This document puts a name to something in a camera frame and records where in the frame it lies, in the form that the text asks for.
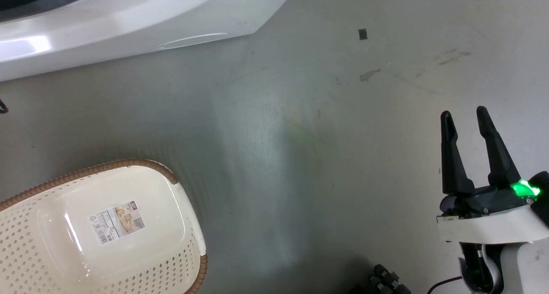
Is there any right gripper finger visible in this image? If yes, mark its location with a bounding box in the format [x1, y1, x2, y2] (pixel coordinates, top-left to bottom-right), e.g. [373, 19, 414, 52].
[476, 106, 522, 188]
[440, 111, 475, 195]

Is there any cream perforated laundry basket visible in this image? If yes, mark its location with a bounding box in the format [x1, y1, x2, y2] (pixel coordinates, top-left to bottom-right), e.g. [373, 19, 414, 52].
[0, 158, 208, 294]

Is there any white washing machine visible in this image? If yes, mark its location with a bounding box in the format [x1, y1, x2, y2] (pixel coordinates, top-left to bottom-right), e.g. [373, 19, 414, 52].
[0, 0, 300, 82]

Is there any paper label sticker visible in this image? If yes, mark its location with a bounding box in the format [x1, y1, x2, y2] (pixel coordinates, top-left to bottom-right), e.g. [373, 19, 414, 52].
[88, 201, 146, 245]

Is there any thin black cable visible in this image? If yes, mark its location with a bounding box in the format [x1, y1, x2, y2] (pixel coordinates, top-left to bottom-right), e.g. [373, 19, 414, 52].
[427, 276, 463, 294]

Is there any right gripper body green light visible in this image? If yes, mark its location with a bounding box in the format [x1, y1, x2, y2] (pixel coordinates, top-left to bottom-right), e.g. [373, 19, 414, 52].
[437, 171, 549, 243]

